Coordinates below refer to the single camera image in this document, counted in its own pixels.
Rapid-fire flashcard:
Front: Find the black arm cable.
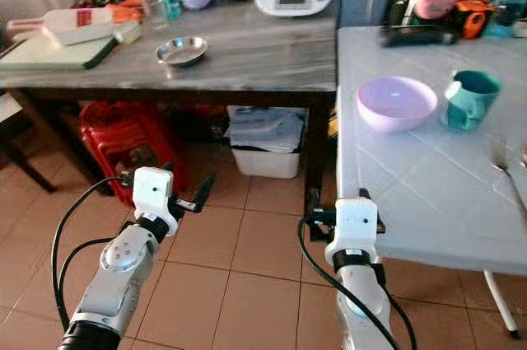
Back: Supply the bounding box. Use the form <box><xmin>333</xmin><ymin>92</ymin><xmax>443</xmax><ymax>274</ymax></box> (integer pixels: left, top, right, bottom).
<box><xmin>296</xmin><ymin>218</ymin><xmax>417</xmax><ymax>350</ymax></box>
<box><xmin>49</xmin><ymin>175</ymin><xmax>133</xmax><ymax>330</ymax></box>

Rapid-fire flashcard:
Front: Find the teal ceramic mug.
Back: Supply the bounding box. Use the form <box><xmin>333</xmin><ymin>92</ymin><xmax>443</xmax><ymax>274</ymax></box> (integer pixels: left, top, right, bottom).
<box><xmin>445</xmin><ymin>70</ymin><xmax>502</xmax><ymax>131</ymax></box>

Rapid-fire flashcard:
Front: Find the orange packet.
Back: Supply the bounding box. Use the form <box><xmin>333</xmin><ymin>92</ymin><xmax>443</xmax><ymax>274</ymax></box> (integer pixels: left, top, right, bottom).
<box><xmin>111</xmin><ymin>0</ymin><xmax>145</xmax><ymax>23</ymax></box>

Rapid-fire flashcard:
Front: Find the dark wooden bench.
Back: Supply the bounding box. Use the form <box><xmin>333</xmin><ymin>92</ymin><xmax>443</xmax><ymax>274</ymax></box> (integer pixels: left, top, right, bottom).
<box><xmin>0</xmin><ymin>91</ymin><xmax>50</xmax><ymax>194</ymax></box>

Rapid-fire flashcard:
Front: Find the white tiled table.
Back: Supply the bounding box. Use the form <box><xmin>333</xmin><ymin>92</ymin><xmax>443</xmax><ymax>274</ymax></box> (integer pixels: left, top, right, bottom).
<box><xmin>333</xmin><ymin>25</ymin><xmax>527</xmax><ymax>338</ymax></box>

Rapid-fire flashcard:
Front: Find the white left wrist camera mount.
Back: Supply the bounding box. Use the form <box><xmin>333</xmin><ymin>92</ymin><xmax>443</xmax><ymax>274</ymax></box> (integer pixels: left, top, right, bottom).
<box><xmin>132</xmin><ymin>166</ymin><xmax>175</xmax><ymax>221</ymax></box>

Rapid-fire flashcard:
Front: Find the stainless steel bowl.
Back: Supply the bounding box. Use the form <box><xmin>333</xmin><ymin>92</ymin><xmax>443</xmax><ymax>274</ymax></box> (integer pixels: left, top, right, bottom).
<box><xmin>156</xmin><ymin>35</ymin><xmax>209</xmax><ymax>68</ymax></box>

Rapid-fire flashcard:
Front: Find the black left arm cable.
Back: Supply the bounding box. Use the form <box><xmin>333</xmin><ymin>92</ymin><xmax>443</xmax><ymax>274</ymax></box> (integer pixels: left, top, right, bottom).
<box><xmin>49</xmin><ymin>175</ymin><xmax>133</xmax><ymax>330</ymax></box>

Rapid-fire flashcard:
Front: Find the dark wooden marble-top table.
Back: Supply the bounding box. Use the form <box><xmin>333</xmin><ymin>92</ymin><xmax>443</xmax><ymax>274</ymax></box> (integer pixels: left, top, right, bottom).
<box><xmin>0</xmin><ymin>4</ymin><xmax>338</xmax><ymax>203</ymax></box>

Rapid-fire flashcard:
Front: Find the white storage bin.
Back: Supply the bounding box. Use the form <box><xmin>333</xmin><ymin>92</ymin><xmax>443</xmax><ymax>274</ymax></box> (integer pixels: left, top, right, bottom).
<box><xmin>231</xmin><ymin>147</ymin><xmax>301</xmax><ymax>180</ymax></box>

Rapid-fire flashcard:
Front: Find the long black remote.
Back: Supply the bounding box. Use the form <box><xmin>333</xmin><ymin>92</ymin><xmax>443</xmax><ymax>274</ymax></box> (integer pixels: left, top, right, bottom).
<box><xmin>380</xmin><ymin>25</ymin><xmax>458</xmax><ymax>47</ymax></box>

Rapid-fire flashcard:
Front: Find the clear drinking glass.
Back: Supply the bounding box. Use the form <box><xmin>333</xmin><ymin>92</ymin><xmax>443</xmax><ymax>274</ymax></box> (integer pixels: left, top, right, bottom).
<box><xmin>148</xmin><ymin>0</ymin><xmax>170</xmax><ymax>30</ymax></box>

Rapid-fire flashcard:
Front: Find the clear blue plastic bottle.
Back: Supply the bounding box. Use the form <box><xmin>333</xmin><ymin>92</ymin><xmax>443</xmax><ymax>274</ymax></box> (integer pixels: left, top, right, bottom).
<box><xmin>490</xmin><ymin>0</ymin><xmax>527</xmax><ymax>38</ymax></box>

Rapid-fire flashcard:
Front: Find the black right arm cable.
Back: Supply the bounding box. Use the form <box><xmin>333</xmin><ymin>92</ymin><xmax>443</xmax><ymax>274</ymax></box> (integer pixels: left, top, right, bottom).
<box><xmin>296</xmin><ymin>218</ymin><xmax>417</xmax><ymax>350</ymax></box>

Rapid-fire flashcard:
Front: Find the large lilac plastic bowl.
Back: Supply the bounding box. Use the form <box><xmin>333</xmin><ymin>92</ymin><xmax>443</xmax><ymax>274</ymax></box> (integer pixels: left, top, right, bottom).
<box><xmin>357</xmin><ymin>76</ymin><xmax>439</xmax><ymax>133</ymax></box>

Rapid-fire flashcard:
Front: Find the pale green cutting board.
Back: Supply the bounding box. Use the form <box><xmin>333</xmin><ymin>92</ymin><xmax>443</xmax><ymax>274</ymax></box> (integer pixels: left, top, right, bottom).
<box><xmin>0</xmin><ymin>33</ymin><xmax>120</xmax><ymax>71</ymax></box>

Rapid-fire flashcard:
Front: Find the red plastic stool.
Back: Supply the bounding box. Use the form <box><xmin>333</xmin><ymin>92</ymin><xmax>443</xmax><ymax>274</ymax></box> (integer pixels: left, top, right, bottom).
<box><xmin>80</xmin><ymin>101</ymin><xmax>174</xmax><ymax>207</ymax></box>

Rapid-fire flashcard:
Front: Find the orange and black device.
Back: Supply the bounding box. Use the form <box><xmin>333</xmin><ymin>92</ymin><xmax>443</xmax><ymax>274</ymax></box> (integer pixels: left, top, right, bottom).
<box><xmin>453</xmin><ymin>0</ymin><xmax>495</xmax><ymax>40</ymax></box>

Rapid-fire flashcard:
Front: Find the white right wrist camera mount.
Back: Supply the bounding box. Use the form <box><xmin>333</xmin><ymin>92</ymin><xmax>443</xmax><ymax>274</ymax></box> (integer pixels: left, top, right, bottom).
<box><xmin>325</xmin><ymin>198</ymin><xmax>380</xmax><ymax>264</ymax></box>

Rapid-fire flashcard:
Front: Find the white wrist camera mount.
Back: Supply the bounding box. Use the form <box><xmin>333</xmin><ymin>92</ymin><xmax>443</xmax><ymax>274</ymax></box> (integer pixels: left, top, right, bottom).
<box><xmin>132</xmin><ymin>166</ymin><xmax>175</xmax><ymax>221</ymax></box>
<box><xmin>325</xmin><ymin>198</ymin><xmax>380</xmax><ymax>264</ymax></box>

